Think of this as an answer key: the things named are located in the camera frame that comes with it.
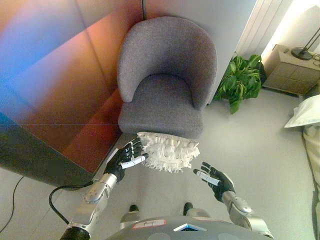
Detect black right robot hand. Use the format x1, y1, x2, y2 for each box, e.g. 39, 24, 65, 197
193, 161, 236, 203

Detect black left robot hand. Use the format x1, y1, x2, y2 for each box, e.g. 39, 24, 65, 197
103, 137, 150, 185

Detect white fringed pillow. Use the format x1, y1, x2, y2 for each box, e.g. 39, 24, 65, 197
136, 130, 201, 174

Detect white bed pillow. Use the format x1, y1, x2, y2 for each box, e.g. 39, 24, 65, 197
283, 94, 320, 129

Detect right robot leg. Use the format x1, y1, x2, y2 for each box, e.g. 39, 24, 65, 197
182, 202, 211, 219

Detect robot leg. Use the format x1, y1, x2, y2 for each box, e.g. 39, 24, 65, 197
182, 202, 211, 219
119, 204, 141, 231

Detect left robot leg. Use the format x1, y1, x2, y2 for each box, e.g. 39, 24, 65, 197
119, 204, 141, 231

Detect grey robot torso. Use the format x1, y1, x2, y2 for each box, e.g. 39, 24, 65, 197
104, 216, 274, 240

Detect dark reflective cabinet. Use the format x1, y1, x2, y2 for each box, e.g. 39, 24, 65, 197
0, 88, 126, 192

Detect white bed with duvet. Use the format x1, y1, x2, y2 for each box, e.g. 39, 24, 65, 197
301, 124, 320, 240

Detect grey fabric armchair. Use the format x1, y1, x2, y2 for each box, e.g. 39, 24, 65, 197
116, 15, 218, 140

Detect green potted plant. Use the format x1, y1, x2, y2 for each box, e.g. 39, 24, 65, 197
213, 51, 266, 115

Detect beige wooden nightstand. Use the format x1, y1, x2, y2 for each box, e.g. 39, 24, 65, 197
261, 43, 320, 96

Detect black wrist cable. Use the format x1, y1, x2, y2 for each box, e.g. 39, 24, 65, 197
48, 180, 95, 225

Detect thin black floor cable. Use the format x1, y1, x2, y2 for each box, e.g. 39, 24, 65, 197
0, 175, 25, 234

